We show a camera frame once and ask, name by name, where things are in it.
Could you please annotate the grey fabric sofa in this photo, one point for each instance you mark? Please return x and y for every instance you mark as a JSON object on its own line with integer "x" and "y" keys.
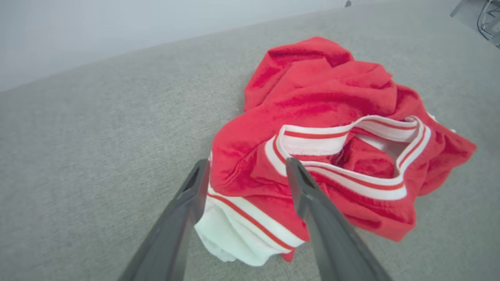
{"x": 97, "y": 156}

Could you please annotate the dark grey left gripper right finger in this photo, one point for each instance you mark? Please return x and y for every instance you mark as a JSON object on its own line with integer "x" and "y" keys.
{"x": 332, "y": 242}

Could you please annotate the red garment with white trim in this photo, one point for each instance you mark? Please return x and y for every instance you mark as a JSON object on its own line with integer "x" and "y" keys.
{"x": 312, "y": 97}

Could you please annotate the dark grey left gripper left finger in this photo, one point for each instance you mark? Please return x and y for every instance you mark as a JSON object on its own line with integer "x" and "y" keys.
{"x": 172, "y": 234}

